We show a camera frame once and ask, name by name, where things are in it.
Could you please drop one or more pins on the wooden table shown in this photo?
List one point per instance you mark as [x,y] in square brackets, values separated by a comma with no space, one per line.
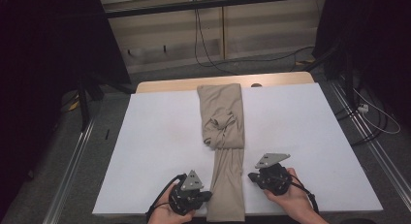
[168,85]

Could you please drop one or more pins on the person's right hand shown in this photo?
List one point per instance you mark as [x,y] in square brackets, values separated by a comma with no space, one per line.
[297,204]

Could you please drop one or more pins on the beige pants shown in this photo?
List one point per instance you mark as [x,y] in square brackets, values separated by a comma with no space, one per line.
[223,120]

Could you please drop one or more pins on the black metal stand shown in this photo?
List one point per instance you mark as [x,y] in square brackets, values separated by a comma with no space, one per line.
[348,81]
[84,111]

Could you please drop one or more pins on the white power strip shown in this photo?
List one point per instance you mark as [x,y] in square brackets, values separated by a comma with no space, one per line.
[363,108]

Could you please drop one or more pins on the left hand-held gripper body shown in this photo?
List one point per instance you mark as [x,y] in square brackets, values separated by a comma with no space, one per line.
[185,195]

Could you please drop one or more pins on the white table mat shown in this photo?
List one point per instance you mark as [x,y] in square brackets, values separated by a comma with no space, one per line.
[161,136]

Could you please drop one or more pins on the black horizontal bar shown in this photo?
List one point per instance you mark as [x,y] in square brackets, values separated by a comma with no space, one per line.
[210,4]

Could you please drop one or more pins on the aluminium floor rail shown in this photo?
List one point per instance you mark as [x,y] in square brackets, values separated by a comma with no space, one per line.
[371,143]
[69,175]

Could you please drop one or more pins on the black curtain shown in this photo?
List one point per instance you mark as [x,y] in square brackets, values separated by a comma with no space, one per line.
[38,72]
[381,39]

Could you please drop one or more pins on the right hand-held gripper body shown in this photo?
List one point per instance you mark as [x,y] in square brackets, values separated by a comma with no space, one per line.
[274,180]

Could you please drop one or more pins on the person's left hand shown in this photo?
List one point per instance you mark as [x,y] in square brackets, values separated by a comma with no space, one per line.
[161,214]

